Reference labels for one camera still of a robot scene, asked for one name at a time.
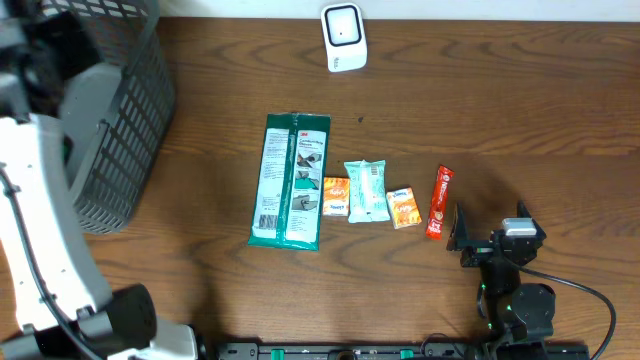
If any red snack bar wrapper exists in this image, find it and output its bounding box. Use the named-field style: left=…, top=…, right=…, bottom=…
left=425, top=165, right=455, bottom=240

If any orange tissue pack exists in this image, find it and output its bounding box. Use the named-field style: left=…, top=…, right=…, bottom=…
left=322, top=177, right=350, bottom=216
left=386, top=187, right=422, bottom=229

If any mint green wipes packet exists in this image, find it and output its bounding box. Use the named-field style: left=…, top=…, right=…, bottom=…
left=344, top=160, right=390, bottom=223

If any green 3M gloves package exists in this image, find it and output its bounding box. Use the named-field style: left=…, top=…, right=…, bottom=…
left=248, top=113, right=331, bottom=251

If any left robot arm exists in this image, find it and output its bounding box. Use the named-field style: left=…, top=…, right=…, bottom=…
left=1, top=0, right=207, bottom=359

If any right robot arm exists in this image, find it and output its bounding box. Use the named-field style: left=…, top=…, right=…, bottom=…
left=447, top=202, right=556, bottom=359

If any white barcode scanner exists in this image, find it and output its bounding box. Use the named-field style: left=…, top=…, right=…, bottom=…
left=320, top=2, right=368, bottom=73

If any grey plastic mesh basket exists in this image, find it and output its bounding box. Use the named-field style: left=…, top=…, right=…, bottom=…
left=41, top=0, right=175, bottom=234

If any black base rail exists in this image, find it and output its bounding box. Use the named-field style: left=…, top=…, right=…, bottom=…
left=215, top=342, right=590, bottom=360

